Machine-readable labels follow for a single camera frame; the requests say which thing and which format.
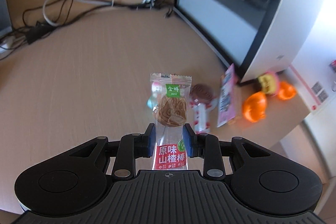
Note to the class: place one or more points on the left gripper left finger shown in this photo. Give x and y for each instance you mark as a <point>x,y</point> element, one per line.
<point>130,148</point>

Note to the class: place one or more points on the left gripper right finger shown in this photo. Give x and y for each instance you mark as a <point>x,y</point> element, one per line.
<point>206,147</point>

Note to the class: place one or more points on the hawthorn lollipop clear wrapper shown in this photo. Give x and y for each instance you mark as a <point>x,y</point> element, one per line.
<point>169,101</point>

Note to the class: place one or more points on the pink yellow snack packet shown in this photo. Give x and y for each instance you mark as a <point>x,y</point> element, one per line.
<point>230,99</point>

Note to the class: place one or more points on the red white wrapped lollipop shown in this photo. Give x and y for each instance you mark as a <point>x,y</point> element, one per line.
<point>202,101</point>

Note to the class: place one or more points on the orange plastic cup left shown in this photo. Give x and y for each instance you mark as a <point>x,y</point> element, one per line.
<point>254,107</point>

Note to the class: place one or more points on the orange plastic cup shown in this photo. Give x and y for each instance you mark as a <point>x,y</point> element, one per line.
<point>286,91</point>
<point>254,107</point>

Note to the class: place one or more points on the yellow pink plush toy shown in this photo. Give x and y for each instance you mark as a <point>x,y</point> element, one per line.
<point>268,83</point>

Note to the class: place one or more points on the orange plastic cup right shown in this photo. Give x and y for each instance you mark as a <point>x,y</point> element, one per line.
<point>286,91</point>

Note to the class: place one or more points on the white computer tower case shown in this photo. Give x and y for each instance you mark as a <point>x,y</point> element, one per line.
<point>252,35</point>

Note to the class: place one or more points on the black computer monitor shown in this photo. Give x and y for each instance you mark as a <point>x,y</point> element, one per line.
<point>5,21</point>

